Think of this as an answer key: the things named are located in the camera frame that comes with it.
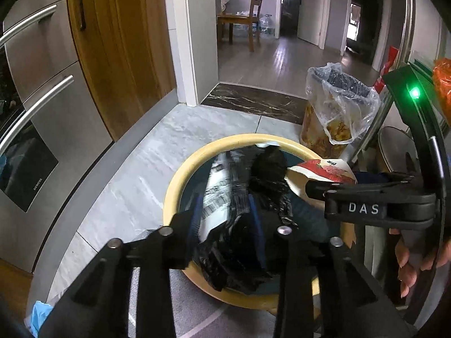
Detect black plastic bag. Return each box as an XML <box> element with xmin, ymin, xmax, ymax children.
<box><xmin>194</xmin><ymin>144</ymin><xmax>298</xmax><ymax>295</ymax></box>

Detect red white snack wrapper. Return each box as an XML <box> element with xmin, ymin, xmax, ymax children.
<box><xmin>285</xmin><ymin>159</ymin><xmax>357</xmax><ymax>211</ymax></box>

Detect blue plastic bag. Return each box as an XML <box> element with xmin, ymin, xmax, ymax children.
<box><xmin>29</xmin><ymin>301</ymin><xmax>54</xmax><ymax>337</ymax></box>

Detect person's right hand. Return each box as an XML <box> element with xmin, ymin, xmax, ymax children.
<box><xmin>389</xmin><ymin>228</ymin><xmax>451</xmax><ymax>299</ymax></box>

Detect teal bin with yellow rim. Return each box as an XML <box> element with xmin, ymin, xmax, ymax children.
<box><xmin>163</xmin><ymin>134</ymin><xmax>357</xmax><ymax>310</ymax></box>

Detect round metal stool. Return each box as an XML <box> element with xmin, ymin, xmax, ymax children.
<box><xmin>376</xmin><ymin>126</ymin><xmax>420</xmax><ymax>174</ymax></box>

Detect grey plaid floor mat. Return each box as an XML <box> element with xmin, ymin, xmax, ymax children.
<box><xmin>127</xmin><ymin>266</ymin><xmax>322</xmax><ymax>338</ymax></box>

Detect bin with clear plastic liner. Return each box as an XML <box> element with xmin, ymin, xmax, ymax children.
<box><xmin>300</xmin><ymin>63</ymin><xmax>381</xmax><ymax>159</ymax></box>

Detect orange red plastic bag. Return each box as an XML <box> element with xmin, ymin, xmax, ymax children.
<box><xmin>433</xmin><ymin>58</ymin><xmax>451</xmax><ymax>124</ymax></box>

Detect stainless steel built-in oven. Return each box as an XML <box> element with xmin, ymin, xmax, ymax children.
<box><xmin>1</xmin><ymin>0</ymin><xmax>112</xmax><ymax>272</ymax></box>

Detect large water bottle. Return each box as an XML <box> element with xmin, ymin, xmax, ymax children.
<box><xmin>259</xmin><ymin>14</ymin><xmax>275</xmax><ymax>37</ymax></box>

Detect right wooden cabinet door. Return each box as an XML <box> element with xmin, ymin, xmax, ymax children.
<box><xmin>67</xmin><ymin>0</ymin><xmax>176</xmax><ymax>141</ymax></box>

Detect wooden dining chair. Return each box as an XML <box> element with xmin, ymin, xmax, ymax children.
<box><xmin>248</xmin><ymin>0</ymin><xmax>263</xmax><ymax>52</ymax></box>

